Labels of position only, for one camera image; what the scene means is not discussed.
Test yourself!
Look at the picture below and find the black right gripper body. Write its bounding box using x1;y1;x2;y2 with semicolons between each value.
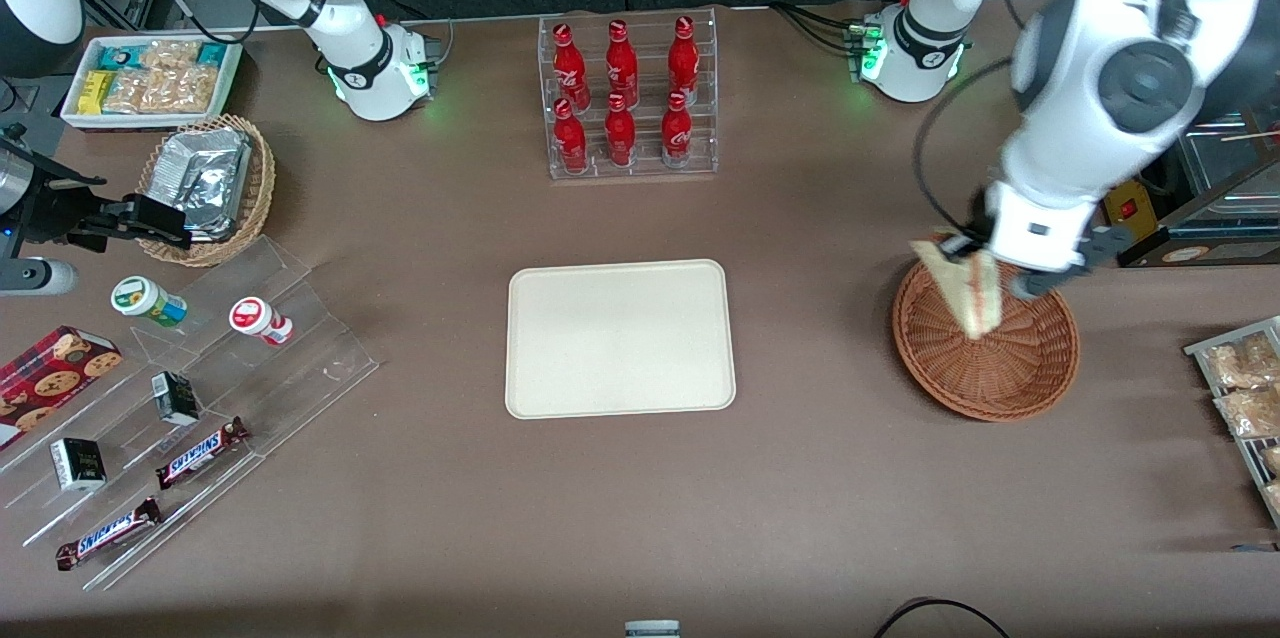
18;156;131;255

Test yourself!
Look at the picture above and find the triangle sandwich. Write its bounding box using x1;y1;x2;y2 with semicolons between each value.
910;240;1001;340

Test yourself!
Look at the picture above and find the round brown wicker basket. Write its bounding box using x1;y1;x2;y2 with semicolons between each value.
892;258;1081;422

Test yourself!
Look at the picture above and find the oval wicker basket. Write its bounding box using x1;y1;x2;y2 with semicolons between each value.
135;115;277;268

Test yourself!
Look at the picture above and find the cream rectangular tray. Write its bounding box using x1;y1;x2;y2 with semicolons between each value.
505;259;738;420

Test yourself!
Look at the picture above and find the silver foil packet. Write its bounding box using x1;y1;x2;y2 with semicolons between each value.
150;128;253;241

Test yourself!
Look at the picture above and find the green label yogurt cup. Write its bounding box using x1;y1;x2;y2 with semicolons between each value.
111;276;189;329

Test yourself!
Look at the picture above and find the white snack box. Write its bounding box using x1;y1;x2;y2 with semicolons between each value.
60;33;244;131

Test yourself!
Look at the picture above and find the clear nut snack packet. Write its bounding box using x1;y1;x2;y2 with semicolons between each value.
140;40;201;71
145;66;220;115
103;68;151;115

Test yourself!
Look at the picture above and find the yellow snack packet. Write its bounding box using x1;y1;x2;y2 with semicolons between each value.
78;70;116;115

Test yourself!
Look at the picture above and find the red label yogurt cup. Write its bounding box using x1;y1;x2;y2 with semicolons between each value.
229;296;295;348

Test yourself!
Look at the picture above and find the red cookie box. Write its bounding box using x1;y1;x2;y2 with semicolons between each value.
0;325;124;451

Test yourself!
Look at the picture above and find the small black carton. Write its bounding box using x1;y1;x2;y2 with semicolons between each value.
151;371;201;427
50;437;108;493

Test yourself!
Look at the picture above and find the grey bread display rack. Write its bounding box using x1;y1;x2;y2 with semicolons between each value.
1185;316;1280;529

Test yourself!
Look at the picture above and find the clear acrylic stepped stand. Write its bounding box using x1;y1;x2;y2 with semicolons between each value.
0;236;382;592

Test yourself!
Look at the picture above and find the brown snickers bar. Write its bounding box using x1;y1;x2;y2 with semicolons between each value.
155;416;251;491
55;496;164;572

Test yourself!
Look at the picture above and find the red cola bottle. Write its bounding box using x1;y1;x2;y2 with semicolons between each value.
553;98;589;174
605;19;640;107
604;94;638;168
661;91;694;168
552;22;591;111
668;15;701;101

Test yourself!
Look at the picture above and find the clear acrylic bottle rack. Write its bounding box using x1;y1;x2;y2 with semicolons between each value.
537;6;720;181

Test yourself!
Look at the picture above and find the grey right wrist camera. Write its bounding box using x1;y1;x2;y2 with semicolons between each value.
0;258;78;297

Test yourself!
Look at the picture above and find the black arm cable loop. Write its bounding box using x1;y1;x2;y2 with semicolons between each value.
913;56;1013;241

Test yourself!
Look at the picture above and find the black base cable bundle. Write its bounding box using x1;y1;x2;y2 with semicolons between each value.
770;2;867;55

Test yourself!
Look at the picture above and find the black table edge cable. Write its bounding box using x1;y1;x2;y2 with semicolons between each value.
873;597;1011;638

